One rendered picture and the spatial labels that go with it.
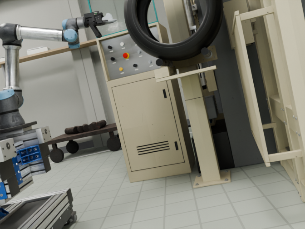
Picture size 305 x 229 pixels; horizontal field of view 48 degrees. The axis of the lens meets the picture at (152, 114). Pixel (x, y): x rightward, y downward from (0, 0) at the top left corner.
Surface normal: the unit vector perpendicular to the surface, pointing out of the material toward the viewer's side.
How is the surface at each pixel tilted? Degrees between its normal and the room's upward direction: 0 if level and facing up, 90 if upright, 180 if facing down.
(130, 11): 88
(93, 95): 90
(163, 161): 90
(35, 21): 90
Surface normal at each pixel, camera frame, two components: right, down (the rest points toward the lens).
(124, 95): -0.21, 0.12
